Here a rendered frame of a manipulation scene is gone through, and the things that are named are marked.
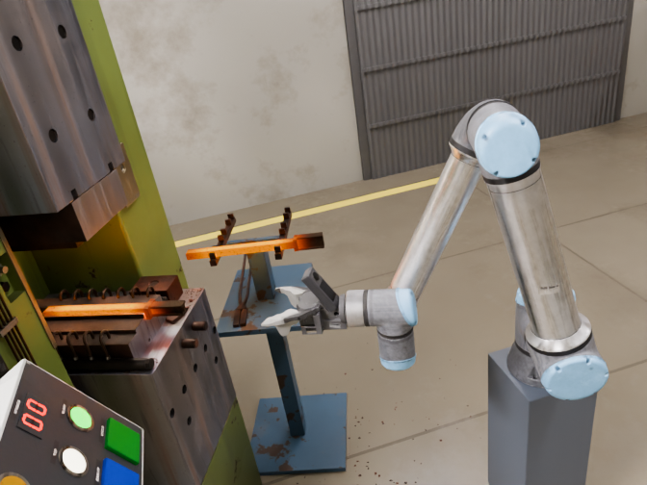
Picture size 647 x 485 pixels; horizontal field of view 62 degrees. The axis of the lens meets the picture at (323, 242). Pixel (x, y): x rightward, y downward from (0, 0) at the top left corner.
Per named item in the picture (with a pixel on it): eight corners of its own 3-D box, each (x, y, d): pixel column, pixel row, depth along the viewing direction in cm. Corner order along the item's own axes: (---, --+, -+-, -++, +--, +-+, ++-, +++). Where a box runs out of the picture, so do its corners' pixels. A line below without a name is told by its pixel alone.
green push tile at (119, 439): (140, 434, 105) (109, 416, 102) (139, 463, 99) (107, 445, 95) (133, 439, 105) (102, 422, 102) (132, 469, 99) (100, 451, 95)
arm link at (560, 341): (590, 350, 143) (522, 87, 111) (618, 398, 127) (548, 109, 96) (532, 366, 146) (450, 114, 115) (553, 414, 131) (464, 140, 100)
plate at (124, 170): (141, 194, 164) (123, 141, 156) (127, 208, 157) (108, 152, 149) (135, 195, 165) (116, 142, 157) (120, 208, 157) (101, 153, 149)
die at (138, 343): (168, 317, 152) (159, 292, 148) (136, 365, 135) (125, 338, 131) (38, 320, 160) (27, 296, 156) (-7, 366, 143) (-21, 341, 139)
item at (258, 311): (312, 267, 210) (312, 262, 209) (304, 330, 175) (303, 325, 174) (238, 273, 213) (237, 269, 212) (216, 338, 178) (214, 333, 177)
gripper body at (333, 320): (299, 335, 134) (347, 334, 131) (293, 307, 130) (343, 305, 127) (304, 317, 140) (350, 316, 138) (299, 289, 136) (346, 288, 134)
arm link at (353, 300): (361, 303, 125) (364, 281, 134) (341, 304, 126) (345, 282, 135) (365, 334, 129) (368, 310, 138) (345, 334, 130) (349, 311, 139)
